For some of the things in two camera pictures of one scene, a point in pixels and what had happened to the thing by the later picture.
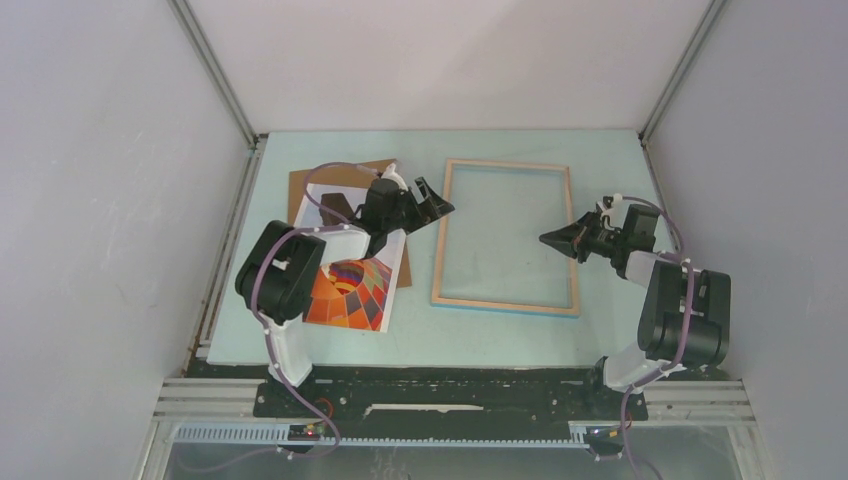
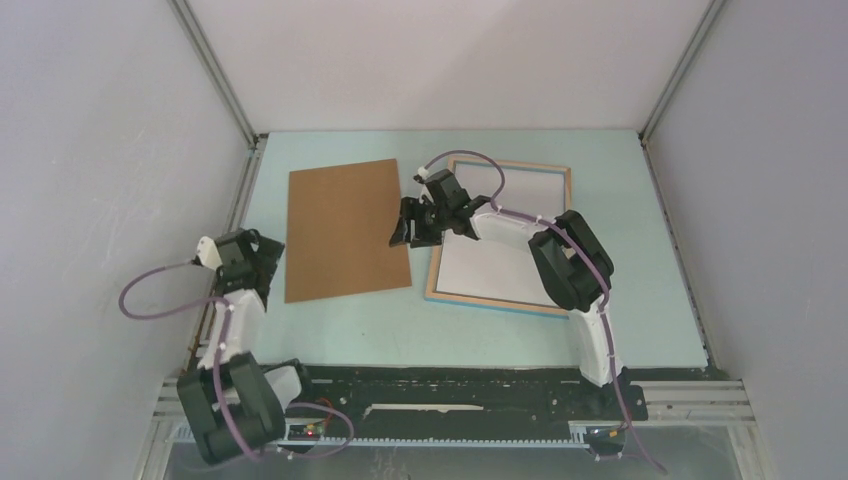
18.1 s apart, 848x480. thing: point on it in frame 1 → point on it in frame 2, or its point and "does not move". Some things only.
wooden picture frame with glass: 490,255 does not move
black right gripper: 572,240 → 412,210
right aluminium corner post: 672,84 does not move
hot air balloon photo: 354,295 → 505,266
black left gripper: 430,210 → 268,253
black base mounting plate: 337,393 does not move
